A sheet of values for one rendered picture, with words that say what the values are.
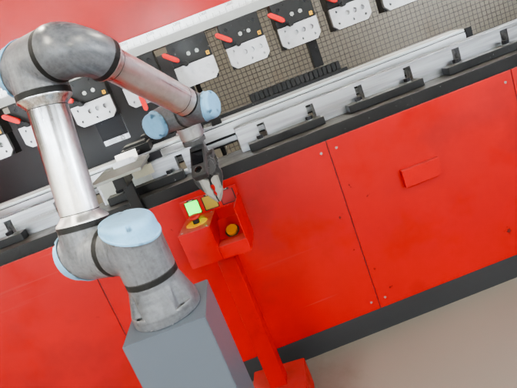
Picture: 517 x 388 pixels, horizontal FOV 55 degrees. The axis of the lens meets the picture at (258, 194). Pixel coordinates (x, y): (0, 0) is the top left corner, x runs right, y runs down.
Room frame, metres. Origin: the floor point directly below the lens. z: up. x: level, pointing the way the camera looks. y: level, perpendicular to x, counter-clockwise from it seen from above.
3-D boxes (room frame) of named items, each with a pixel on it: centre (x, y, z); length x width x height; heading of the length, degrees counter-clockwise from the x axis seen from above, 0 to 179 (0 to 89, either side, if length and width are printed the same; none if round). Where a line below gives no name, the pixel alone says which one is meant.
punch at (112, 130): (1.90, 0.42, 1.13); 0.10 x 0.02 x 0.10; 91
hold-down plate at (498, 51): (1.87, -0.98, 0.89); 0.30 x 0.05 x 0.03; 91
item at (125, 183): (1.72, 0.42, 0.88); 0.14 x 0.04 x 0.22; 1
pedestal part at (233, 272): (1.53, 0.17, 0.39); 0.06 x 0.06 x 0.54; 82
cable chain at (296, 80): (2.32, -0.34, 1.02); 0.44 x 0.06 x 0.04; 91
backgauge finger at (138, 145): (2.07, 0.42, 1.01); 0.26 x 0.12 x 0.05; 1
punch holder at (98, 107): (1.90, 0.45, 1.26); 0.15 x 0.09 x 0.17; 91
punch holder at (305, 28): (1.91, -0.35, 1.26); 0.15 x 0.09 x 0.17; 91
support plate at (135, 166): (1.76, 0.42, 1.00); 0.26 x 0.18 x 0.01; 1
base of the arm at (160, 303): (0.99, 0.27, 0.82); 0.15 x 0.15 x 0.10
